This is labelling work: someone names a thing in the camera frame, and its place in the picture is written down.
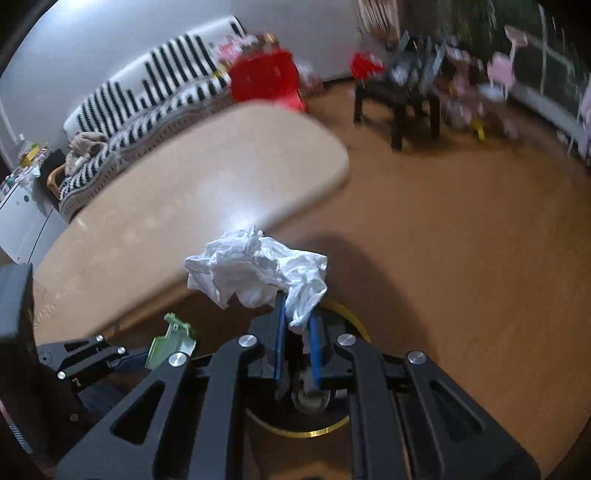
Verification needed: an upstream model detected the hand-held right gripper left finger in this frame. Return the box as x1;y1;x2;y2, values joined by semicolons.
55;291;288;480

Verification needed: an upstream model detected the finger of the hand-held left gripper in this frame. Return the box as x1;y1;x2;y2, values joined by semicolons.
36;335;151;386

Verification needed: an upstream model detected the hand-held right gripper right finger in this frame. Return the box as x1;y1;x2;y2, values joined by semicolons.
308;314;541;480

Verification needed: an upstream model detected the black bin with yellow rim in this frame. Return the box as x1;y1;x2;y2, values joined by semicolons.
244;298;374;438

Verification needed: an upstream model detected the white tissue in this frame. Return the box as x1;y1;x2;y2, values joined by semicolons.
184;224;329;337

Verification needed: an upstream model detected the white cabinet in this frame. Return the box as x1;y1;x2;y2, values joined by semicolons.
0;175;70;264

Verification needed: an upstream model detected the sofa with wooden armrests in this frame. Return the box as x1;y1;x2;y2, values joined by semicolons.
46;16;245;222

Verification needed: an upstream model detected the clutter of small household items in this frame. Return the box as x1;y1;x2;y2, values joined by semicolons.
0;138;51;195

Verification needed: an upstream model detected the brown stuffed toy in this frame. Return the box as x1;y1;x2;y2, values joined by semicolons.
65;131;109;176

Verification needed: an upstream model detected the black side table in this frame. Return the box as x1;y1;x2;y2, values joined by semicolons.
353;32;441;151

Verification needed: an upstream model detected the red plastic stool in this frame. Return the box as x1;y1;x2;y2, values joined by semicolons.
229;48;308;114

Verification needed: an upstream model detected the red bag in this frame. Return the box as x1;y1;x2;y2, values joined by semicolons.
350;52;385;81

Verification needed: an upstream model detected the pink printed cushion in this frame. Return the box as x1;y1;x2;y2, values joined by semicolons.
217;32;282;61

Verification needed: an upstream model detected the pile of pink toys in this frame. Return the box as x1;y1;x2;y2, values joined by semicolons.
438;25;522;139

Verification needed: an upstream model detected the beige striped cloth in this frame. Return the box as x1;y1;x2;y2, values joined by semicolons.
358;0;402;42

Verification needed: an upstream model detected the glass door with white frame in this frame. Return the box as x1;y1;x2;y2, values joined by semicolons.
508;0;591;162

